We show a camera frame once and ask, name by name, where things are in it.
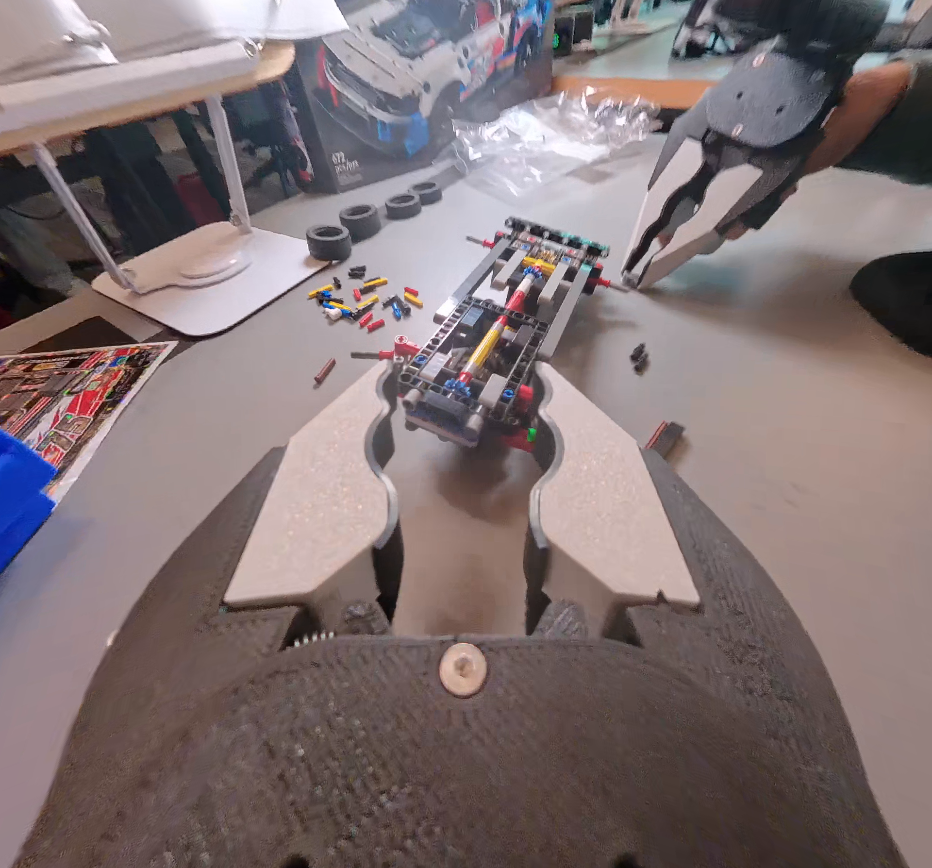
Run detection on blue plastic bin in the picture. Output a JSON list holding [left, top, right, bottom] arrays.
[[0, 431, 59, 574]]

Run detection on person's right forearm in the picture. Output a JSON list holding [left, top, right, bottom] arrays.
[[830, 56, 932, 188]]

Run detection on black lego beam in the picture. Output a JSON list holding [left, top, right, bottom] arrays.
[[641, 420, 687, 457]]

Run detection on clear plastic bags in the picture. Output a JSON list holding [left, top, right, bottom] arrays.
[[451, 92, 660, 198]]

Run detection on Lego instruction booklet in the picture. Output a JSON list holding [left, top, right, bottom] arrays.
[[0, 342, 178, 498]]

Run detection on person's right hand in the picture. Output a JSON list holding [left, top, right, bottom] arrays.
[[717, 63, 915, 241]]

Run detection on pile of small lego pins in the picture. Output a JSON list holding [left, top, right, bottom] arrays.
[[307, 265, 422, 332]]

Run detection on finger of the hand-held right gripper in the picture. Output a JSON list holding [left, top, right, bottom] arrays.
[[622, 111, 703, 288], [639, 169, 762, 290]]

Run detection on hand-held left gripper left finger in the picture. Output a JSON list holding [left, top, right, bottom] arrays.
[[224, 362, 401, 610]]

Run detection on black textured cushion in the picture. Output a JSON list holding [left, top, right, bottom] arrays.
[[850, 251, 932, 358]]

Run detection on lego set box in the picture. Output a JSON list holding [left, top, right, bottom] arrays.
[[295, 0, 562, 195]]

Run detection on lego car chassis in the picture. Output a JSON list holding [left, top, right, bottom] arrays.
[[351, 216, 629, 450]]

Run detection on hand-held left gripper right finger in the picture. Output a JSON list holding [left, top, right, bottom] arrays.
[[526, 364, 701, 608]]

